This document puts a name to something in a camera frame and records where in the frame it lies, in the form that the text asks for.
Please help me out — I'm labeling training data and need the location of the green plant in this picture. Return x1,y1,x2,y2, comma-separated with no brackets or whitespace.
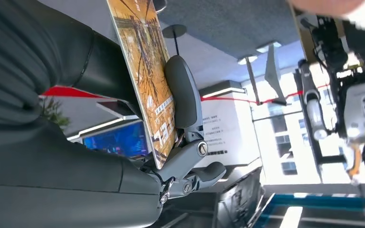
39,97,71,131

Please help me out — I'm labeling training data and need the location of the grey tapered stand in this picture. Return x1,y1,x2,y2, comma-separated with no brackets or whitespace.
263,44,288,106

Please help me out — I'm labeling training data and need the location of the blue steel beam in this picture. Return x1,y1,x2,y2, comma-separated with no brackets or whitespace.
253,193,365,228

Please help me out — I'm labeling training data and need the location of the blue display screen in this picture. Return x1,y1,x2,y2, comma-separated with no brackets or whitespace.
81,121,150,158

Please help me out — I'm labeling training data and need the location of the chrome stanchion post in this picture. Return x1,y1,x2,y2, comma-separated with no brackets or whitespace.
237,54,262,106

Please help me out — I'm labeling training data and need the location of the white humanoid robot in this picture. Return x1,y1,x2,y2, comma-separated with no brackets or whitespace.
296,14,365,186

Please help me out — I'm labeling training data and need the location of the black stanchion post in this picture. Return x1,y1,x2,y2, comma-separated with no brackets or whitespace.
162,24,188,57

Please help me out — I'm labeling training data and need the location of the ceiling light panel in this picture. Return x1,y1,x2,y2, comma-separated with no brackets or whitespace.
279,206,303,228

